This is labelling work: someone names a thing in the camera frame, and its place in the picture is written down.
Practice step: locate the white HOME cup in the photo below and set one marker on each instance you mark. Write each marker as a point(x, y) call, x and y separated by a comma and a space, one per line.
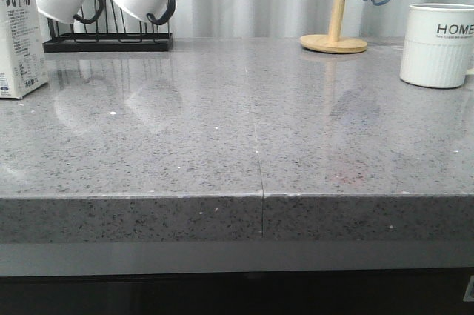
point(438, 44)

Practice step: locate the wooden mug tree stand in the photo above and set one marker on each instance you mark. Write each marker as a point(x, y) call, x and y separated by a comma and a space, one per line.
point(333, 42)

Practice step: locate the white blue milk carton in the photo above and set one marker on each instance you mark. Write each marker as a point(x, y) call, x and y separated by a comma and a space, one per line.
point(23, 66)

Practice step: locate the black wire mug rack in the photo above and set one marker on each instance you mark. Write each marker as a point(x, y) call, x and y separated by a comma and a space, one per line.
point(114, 31)

